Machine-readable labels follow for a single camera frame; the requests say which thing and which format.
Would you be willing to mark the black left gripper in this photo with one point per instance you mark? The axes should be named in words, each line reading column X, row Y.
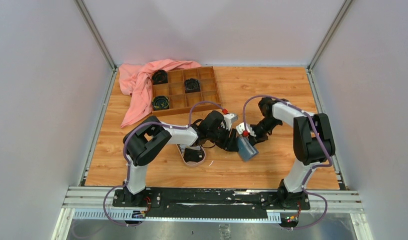
column 229, row 143

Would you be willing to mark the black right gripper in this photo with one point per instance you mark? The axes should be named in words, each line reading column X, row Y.
column 258, row 138

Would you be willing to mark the teal leather card holder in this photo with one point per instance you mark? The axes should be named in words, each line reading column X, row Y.
column 245, row 150

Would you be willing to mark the pink oval card tray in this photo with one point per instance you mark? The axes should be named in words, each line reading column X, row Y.
column 182, row 147

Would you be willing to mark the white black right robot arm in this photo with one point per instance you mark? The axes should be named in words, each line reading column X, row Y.
column 313, row 145

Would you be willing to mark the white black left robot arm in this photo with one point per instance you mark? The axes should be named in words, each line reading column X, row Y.
column 143, row 144

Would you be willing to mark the black card in tray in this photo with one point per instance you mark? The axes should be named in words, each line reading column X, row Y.
column 193, row 156

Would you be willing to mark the rolled dark dotted tie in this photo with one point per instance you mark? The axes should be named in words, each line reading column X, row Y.
column 192, row 85

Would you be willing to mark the wooden compartment tray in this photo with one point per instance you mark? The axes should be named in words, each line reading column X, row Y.
column 178, row 91

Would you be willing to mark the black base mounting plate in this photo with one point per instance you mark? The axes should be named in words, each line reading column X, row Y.
column 208, row 203

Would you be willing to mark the rolled black tie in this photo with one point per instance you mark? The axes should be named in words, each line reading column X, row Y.
column 159, row 77

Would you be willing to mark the pink cloth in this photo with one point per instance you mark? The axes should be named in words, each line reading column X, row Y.
column 136, row 81

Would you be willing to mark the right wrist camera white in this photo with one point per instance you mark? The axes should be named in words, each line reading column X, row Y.
column 245, row 130

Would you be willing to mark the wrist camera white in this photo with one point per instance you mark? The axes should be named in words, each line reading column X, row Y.
column 228, row 120
column 245, row 130

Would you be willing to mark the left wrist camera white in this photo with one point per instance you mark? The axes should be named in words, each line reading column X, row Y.
column 228, row 120

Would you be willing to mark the aluminium frame rail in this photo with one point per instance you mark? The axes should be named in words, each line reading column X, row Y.
column 82, row 203

